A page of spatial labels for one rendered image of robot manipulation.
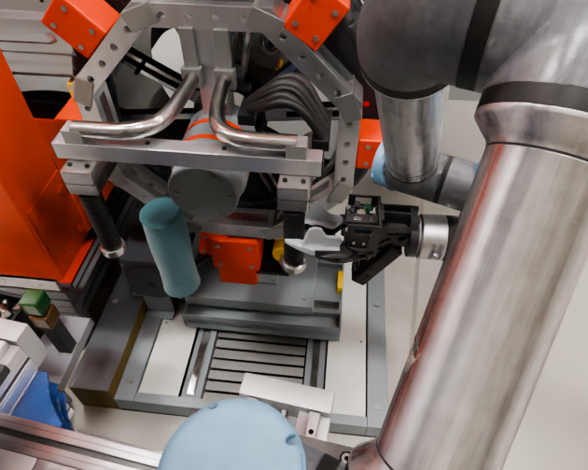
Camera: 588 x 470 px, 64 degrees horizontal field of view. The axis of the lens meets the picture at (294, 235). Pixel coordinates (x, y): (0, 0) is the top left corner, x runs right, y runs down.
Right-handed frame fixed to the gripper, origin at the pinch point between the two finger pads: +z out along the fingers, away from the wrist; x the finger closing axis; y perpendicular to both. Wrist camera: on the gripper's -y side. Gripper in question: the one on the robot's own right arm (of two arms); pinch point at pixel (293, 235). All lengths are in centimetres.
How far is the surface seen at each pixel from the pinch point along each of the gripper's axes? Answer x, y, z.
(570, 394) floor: -17, -83, -85
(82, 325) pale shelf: 0, -38, 50
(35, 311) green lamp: 8, -19, 50
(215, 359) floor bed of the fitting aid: -14, -77, 26
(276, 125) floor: -150, -82, 24
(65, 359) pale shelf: 9, -38, 51
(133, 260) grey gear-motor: -24, -43, 48
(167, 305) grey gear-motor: -28, -70, 44
